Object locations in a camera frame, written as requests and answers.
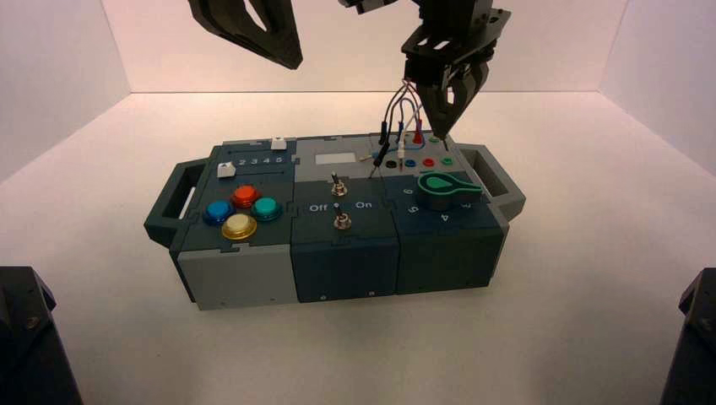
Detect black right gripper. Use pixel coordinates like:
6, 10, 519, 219
401, 0, 511, 141

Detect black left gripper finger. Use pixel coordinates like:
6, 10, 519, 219
187, 0, 296, 71
261, 0, 304, 68

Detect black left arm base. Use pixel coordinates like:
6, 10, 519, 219
0, 266, 85, 405

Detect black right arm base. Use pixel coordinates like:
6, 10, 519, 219
659, 267, 716, 405

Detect green and black rotary knob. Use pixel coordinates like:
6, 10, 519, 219
417, 171, 483, 212

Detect red push button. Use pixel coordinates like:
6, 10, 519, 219
231, 185, 262, 210

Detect green push button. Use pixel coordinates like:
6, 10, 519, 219
250, 197, 284, 223

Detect blue push button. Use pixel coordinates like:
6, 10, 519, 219
202, 201, 235, 227

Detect yellow push button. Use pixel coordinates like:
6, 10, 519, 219
220, 213, 259, 242

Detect grey and teal task box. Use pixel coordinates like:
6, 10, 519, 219
144, 132, 527, 311

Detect banana plug jumper wires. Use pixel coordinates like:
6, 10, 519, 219
361, 92, 429, 166

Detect white jumper wire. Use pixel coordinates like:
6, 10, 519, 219
399, 80, 426, 159

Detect black jumper wire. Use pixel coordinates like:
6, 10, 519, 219
367, 84, 409, 180

